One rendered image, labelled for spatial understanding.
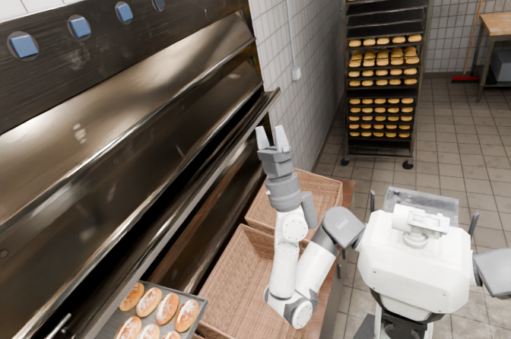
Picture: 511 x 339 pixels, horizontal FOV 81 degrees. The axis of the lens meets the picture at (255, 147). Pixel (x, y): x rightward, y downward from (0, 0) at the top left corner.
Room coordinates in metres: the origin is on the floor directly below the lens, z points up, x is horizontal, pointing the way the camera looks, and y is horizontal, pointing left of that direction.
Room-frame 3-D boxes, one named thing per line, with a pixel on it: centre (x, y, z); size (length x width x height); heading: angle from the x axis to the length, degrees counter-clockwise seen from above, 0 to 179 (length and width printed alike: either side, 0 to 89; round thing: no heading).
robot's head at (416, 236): (0.50, -0.36, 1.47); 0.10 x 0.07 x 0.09; 54
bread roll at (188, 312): (0.55, 0.33, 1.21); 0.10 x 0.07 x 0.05; 153
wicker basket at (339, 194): (1.39, -0.19, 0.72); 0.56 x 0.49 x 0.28; 151
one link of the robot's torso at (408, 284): (0.55, -0.40, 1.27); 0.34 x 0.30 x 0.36; 54
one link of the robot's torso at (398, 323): (0.58, -0.41, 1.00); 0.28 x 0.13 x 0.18; 150
